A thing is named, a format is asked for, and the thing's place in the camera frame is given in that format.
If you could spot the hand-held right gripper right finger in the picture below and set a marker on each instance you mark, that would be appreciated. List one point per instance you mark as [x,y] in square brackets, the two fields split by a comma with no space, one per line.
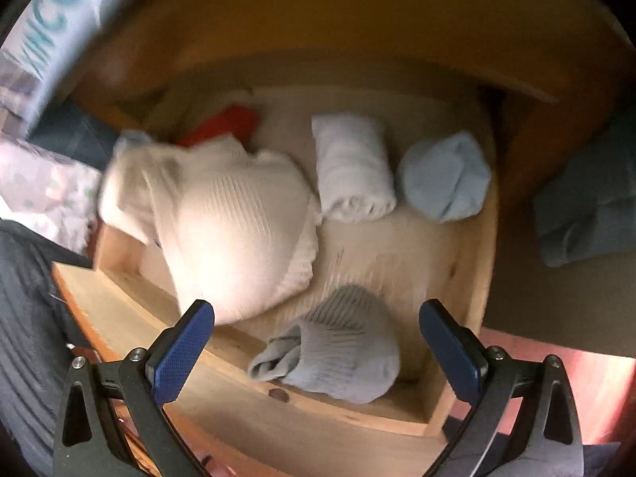
[449,353]

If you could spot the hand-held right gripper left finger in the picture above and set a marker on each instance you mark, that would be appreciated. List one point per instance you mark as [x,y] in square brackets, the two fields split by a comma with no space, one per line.
[184,353]

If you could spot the grey sock ball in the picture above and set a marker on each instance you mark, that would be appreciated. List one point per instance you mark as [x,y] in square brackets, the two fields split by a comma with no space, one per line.
[343,348]

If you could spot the beige knitted bra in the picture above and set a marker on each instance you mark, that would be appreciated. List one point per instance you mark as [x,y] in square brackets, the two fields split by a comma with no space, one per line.
[233,238]

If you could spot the wooden drawer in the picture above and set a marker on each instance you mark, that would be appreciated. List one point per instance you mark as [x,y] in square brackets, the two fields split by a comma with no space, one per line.
[318,432]

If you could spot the light blue sock ball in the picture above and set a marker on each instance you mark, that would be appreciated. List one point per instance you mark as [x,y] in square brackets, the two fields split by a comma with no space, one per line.
[442,179]

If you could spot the person's dark clothing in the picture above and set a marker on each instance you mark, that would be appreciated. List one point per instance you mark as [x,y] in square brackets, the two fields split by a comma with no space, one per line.
[30,333]

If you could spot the blue folded cloth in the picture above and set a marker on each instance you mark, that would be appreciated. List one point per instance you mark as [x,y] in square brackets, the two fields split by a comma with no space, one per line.
[581,218]

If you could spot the white rolled cloth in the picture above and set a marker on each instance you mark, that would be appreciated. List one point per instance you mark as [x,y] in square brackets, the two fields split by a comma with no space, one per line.
[353,164]

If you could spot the floral printed cloth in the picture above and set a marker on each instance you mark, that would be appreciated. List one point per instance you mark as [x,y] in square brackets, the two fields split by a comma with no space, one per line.
[44,189]

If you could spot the pale blue cloth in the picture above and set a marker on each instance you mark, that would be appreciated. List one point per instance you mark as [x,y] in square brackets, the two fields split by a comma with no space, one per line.
[131,140]

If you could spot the red cloth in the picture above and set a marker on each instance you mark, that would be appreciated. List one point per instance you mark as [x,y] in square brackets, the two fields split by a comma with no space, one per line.
[226,121]

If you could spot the dark blue hanging cloth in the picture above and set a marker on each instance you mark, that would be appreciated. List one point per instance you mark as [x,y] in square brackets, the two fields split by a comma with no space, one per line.
[69,134]

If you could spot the grey plaid cloth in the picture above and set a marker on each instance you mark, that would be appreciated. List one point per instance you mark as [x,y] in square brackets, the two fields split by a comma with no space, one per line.
[12,84]

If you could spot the wooden bed frame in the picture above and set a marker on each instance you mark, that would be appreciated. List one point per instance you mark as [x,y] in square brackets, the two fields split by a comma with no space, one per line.
[348,10]

